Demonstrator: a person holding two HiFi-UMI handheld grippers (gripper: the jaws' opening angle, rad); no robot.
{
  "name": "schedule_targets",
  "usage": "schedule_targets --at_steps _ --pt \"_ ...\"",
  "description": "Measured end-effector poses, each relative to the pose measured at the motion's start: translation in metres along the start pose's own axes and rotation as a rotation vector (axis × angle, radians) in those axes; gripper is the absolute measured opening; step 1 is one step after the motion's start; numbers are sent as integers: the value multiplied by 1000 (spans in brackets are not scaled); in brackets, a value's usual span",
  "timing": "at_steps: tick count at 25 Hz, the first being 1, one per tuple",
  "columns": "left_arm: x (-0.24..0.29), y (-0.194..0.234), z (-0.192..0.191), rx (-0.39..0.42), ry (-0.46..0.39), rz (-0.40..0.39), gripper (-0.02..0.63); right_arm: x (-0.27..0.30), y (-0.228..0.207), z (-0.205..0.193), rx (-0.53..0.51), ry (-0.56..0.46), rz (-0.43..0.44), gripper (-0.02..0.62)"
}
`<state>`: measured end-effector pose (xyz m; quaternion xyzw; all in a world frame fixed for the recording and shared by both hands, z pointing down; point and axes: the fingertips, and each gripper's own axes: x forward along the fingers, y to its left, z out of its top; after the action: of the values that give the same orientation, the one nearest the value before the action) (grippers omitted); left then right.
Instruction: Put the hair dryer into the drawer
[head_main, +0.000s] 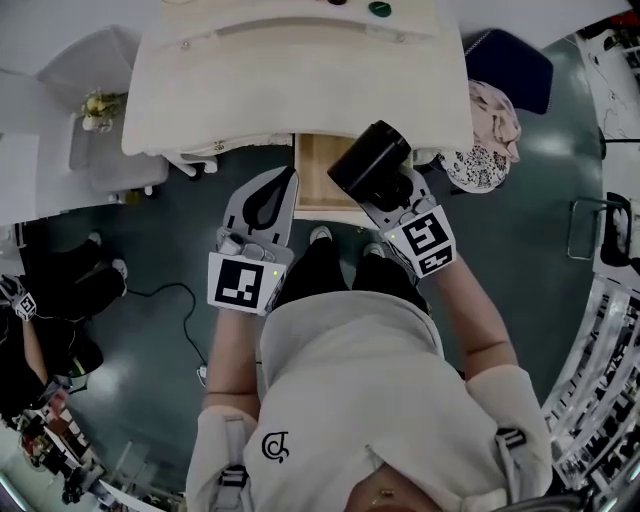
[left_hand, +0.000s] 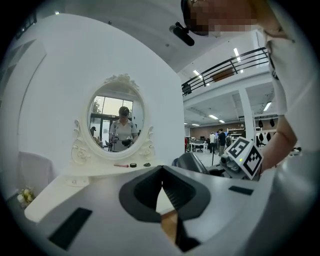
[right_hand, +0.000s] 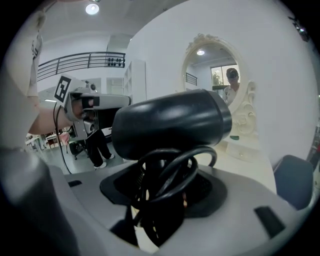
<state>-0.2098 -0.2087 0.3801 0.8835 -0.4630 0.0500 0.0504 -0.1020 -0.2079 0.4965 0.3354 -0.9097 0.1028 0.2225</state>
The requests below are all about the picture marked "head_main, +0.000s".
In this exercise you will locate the white power adapter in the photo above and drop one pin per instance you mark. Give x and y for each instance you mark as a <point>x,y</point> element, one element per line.
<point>201,375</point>

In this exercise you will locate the shelf of black white items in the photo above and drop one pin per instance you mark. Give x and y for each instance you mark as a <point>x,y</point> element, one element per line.
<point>600,380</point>

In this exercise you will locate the person's black trouser legs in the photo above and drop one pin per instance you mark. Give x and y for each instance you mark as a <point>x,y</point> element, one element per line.
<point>325,275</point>

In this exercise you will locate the white side cabinet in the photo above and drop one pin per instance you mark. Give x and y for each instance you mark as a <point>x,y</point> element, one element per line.
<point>105,160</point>

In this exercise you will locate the person's left forearm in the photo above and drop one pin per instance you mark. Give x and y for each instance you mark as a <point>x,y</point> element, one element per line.
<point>227,360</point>

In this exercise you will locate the white wooden desk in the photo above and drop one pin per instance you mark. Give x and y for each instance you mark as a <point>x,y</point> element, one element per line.
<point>300,85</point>

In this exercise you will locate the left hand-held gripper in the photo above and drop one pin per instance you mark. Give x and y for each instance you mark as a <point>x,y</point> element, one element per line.
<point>235,287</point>

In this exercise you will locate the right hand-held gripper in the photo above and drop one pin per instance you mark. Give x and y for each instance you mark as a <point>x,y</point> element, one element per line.
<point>425,240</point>

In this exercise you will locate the person's white left shoe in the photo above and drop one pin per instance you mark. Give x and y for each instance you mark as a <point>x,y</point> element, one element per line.
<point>320,233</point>

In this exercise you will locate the person's white shoe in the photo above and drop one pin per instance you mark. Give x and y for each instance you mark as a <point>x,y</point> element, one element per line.
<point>320,233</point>
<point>373,248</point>

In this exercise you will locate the dark blue chair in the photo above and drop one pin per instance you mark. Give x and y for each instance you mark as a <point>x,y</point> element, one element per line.
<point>515,70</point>

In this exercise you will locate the person's right forearm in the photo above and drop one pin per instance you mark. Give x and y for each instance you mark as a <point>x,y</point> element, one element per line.
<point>475,320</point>

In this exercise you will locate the person's white sweater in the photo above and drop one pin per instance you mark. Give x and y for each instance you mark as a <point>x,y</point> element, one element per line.
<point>360,390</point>

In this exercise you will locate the black white patterned cushion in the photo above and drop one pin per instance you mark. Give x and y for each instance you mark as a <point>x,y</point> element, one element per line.
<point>475,165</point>

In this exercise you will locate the person's white right shoe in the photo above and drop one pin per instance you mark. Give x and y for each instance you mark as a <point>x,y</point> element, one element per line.
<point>373,248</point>

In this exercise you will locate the white table with drawings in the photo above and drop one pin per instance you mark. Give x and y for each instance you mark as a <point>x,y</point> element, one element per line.
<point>615,95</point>

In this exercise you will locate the cluttered low shelf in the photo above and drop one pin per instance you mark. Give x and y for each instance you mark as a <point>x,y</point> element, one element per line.
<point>55,445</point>

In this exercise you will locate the pink cloth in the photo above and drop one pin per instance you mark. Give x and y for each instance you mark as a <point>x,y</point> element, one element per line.
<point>495,120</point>

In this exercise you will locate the black hair dryer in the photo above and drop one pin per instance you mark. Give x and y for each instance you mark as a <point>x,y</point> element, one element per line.
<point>370,155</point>

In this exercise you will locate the green round lid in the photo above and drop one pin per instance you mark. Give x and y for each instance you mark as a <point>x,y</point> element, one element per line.
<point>380,7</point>

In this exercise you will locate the wooden desk drawer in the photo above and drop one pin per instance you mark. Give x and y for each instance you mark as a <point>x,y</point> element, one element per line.
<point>317,170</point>

